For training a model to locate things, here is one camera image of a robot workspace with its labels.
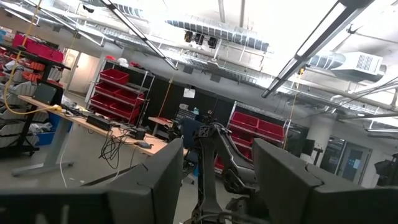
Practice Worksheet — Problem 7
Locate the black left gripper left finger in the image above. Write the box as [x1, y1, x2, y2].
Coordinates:
[107, 138, 185, 224]

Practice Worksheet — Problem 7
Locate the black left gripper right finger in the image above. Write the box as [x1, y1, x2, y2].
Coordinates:
[252, 138, 398, 224]

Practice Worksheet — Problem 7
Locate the glass door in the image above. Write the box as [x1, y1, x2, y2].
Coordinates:
[319, 136, 373, 185]

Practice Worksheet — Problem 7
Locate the wooden work desk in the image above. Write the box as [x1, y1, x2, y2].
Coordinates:
[11, 95, 189, 177]

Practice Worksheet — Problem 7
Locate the blue plastic tub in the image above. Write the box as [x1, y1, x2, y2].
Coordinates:
[36, 113, 74, 147]

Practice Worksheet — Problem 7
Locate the dark grey box monitor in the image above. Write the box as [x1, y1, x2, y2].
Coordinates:
[32, 81, 65, 106]

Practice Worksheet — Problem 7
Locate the white air conditioning unit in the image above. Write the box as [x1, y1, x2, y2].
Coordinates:
[330, 51, 387, 82]

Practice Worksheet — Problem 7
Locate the long light bar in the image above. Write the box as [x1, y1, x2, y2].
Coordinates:
[261, 0, 376, 99]

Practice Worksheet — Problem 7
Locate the black shelving unit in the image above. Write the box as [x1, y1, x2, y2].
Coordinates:
[0, 42, 72, 157]

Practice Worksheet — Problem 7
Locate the long red storage bin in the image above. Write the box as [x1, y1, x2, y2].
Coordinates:
[12, 33, 65, 63]

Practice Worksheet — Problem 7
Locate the wire shelf rack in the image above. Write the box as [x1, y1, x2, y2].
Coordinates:
[86, 58, 155, 126]
[214, 101, 292, 171]

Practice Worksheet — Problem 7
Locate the black ceiling camera cluster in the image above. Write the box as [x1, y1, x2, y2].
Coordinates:
[183, 30, 219, 50]

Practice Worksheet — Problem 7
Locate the silver ventilation duct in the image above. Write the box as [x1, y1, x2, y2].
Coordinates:
[165, 18, 270, 53]

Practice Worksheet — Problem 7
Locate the yellow hanging cable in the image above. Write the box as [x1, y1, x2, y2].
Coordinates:
[2, 0, 63, 116]

